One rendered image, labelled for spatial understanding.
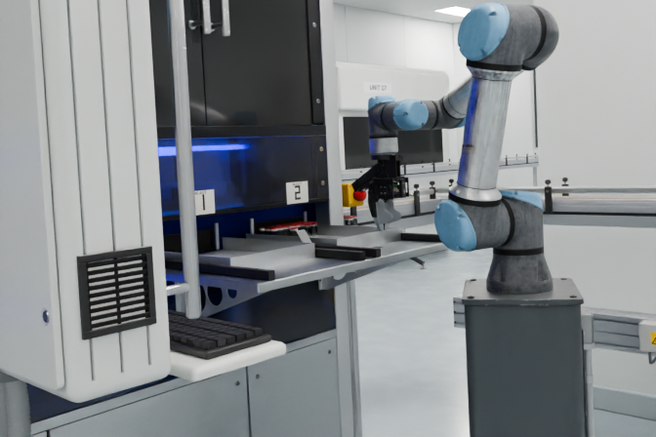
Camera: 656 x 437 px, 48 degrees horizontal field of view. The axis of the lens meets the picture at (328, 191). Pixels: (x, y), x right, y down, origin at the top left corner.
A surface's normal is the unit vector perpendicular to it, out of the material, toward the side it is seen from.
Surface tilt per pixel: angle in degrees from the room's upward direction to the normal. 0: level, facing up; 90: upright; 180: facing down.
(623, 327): 90
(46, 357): 90
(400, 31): 90
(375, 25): 90
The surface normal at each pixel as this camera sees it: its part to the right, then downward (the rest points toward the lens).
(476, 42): -0.86, -0.06
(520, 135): -0.68, 0.07
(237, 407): 0.73, 0.00
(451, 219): -0.88, 0.19
